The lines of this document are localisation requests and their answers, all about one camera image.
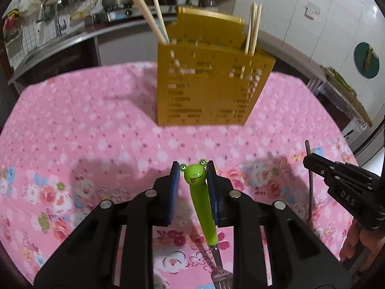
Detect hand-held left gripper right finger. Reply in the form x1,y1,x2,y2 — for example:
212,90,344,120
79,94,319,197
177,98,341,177
206,160,352,289

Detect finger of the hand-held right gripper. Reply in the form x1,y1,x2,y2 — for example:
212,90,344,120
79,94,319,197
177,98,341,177
303,153,336,183

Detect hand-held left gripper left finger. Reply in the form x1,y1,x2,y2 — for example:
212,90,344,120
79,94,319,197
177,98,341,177
33,161,181,289

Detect green frog handle fork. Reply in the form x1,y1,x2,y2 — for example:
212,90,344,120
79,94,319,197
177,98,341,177
179,158,234,289

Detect yellow plastic utensil holder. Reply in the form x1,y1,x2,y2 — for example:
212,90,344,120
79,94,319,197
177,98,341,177
156,6,276,127

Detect wooden chopstick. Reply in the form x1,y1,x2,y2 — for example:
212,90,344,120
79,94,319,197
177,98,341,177
244,2,255,55
252,4,263,56
249,3,258,55
126,0,171,46
150,0,169,45

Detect person's right hand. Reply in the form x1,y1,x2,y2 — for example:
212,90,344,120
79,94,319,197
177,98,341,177
343,221,379,273

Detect green vegetables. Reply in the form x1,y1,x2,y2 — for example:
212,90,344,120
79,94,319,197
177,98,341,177
327,67,353,88

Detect pink floral tablecloth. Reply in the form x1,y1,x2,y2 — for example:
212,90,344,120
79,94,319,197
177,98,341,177
0,61,360,289

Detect brown top kitchen counter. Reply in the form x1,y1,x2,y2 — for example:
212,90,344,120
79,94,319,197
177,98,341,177
7,4,327,89

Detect teal round board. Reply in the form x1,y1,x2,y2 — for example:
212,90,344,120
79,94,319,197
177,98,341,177
353,42,381,79

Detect steel gas stove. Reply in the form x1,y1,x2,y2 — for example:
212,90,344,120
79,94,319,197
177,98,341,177
104,4,179,22

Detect steel sink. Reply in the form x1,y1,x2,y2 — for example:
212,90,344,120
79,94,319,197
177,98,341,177
8,29,88,80

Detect yellow rag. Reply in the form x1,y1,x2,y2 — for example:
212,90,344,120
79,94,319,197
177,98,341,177
70,0,99,22

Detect steel faucet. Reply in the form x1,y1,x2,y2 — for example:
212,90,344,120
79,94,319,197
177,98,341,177
53,4,66,37

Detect white cloth bag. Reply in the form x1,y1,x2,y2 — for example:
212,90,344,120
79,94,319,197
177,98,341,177
17,0,58,16

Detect white wall socket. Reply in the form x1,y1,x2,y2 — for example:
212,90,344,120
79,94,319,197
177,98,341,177
304,1,320,20

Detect wire grid wall rack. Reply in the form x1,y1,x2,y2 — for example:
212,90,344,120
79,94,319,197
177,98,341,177
1,0,104,67

